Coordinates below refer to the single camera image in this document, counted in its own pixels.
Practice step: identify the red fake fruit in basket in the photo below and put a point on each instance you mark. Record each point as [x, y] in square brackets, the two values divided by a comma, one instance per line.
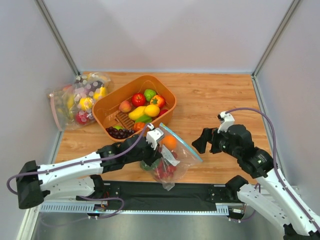
[162, 112]

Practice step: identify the yellow fake lemon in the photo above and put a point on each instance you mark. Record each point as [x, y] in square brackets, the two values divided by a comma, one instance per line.
[152, 110]

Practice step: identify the fake orange in bag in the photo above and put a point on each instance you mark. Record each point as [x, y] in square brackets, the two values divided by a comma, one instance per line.
[170, 142]

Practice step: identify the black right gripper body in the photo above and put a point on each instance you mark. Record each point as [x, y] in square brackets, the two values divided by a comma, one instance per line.
[213, 141]

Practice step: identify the aluminium frame post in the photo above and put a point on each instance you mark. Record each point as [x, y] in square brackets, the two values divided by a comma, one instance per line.
[56, 35]
[276, 36]

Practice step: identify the yellow fake mango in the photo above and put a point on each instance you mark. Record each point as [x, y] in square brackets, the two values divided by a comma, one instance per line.
[137, 112]

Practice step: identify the orange fake tomato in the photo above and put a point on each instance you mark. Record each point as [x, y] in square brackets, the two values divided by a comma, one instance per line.
[158, 100]

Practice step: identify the pink fake peach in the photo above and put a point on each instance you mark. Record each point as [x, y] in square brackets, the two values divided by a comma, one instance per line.
[125, 106]

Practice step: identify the grey slotted cable duct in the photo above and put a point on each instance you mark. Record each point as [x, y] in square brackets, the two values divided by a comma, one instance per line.
[94, 208]

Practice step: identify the small orange fake fruit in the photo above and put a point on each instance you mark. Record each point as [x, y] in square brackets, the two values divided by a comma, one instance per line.
[138, 126]

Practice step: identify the black base mat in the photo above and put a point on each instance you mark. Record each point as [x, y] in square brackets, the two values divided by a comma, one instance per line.
[183, 196]

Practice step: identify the small green fake fruit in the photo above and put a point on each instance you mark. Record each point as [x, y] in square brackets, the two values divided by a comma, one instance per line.
[118, 127]

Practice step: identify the right aluminium frame post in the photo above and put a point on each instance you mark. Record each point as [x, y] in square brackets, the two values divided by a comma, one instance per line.
[276, 36]

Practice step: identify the green fake mango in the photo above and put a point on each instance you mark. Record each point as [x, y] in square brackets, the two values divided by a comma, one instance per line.
[144, 119]

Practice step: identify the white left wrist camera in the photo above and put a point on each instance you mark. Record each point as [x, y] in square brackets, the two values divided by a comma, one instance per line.
[154, 135]

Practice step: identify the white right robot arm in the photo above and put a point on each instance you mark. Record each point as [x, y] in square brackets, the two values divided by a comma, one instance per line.
[287, 211]

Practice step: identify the purple fake grapes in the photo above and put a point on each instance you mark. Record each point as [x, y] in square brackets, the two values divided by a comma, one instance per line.
[119, 134]

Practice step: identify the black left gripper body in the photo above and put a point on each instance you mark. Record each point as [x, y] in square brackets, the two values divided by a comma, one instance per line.
[152, 156]

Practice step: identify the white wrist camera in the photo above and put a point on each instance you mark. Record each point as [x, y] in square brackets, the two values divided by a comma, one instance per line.
[154, 135]
[226, 120]

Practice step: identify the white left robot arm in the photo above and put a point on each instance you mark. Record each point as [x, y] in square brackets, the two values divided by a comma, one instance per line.
[35, 182]

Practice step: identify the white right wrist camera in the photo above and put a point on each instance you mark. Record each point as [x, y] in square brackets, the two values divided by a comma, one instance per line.
[226, 120]

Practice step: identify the polka dot plastic bag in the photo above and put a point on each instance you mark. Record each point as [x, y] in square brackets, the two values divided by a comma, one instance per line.
[89, 88]

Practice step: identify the green fake pepper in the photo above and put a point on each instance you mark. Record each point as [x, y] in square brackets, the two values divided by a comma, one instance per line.
[149, 94]

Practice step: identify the left aluminium frame post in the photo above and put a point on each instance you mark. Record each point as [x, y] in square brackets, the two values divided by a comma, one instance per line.
[56, 35]

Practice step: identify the red fake apple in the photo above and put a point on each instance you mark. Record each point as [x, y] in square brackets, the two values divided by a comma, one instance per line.
[138, 100]

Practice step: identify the blue zip top bag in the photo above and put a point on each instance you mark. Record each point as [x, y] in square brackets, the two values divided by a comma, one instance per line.
[183, 157]

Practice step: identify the pink zip top bag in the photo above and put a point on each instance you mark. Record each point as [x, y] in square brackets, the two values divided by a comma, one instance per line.
[71, 107]

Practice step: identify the brown fake waffle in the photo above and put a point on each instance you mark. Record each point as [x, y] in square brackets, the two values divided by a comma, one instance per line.
[124, 120]

